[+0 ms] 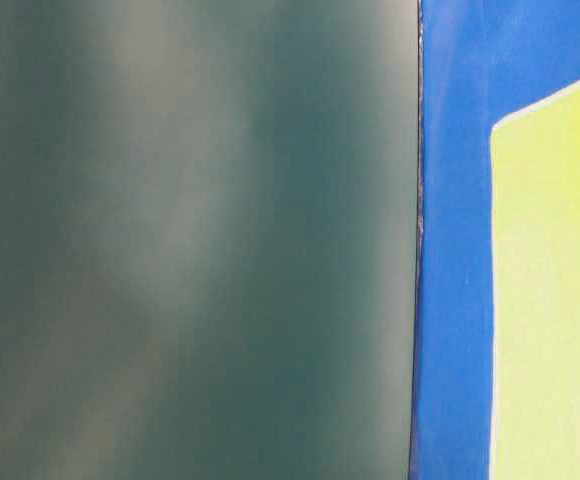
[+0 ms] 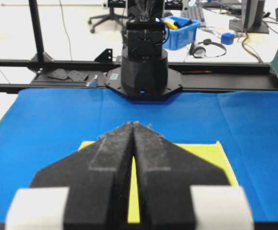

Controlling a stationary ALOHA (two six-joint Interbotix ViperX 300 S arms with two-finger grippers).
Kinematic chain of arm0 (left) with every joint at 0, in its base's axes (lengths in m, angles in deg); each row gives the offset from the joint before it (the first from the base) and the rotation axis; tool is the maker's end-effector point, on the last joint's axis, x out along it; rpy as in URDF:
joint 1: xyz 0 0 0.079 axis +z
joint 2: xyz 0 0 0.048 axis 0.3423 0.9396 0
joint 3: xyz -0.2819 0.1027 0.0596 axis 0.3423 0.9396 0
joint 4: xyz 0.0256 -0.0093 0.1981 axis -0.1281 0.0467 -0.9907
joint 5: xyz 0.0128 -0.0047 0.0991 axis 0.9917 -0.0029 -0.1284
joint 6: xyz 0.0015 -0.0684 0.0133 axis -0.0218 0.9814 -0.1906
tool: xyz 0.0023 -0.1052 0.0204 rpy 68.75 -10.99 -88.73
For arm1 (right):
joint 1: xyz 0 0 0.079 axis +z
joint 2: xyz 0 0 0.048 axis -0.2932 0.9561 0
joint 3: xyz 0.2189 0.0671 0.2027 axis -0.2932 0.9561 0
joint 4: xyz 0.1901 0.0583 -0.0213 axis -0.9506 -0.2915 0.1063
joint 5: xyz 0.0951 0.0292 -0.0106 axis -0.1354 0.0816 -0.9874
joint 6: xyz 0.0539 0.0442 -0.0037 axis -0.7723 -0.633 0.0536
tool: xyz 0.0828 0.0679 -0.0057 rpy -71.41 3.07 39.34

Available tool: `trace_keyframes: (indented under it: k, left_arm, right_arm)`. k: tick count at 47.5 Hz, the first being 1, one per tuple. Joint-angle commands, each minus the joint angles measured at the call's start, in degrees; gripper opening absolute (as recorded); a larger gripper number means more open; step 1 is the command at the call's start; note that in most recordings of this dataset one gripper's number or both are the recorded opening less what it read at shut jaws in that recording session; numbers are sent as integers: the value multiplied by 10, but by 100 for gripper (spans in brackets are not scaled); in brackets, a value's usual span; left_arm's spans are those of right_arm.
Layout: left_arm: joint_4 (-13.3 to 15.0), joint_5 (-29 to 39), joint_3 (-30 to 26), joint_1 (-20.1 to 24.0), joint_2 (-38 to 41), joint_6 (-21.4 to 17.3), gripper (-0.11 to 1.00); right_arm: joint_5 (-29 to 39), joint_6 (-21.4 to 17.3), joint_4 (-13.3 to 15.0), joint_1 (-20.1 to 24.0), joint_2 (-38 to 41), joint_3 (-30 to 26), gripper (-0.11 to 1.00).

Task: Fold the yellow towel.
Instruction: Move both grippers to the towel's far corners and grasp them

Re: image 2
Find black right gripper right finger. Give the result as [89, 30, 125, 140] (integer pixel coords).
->
[133, 123, 254, 230]

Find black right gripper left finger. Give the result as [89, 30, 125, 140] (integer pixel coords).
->
[5, 123, 134, 230]

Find yellow-green towel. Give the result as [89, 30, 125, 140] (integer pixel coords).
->
[78, 140, 238, 223]

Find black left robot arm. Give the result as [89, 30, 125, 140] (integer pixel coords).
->
[105, 0, 182, 100]

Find blue table cloth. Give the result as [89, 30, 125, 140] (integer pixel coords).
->
[0, 89, 278, 223]

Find black headphones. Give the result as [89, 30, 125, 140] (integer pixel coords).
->
[189, 39, 227, 58]

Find blue plastic bin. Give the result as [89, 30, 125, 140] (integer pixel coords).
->
[162, 16, 200, 50]

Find small blue box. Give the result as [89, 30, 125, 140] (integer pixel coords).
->
[220, 33, 235, 45]

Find computer monitor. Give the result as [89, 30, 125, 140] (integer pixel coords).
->
[229, 0, 269, 34]

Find black office chair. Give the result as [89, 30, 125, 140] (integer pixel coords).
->
[87, 7, 127, 34]

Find black metal frame rail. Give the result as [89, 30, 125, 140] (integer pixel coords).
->
[0, 59, 278, 100]

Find black vertical frame post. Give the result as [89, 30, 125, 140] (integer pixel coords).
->
[29, 0, 44, 62]

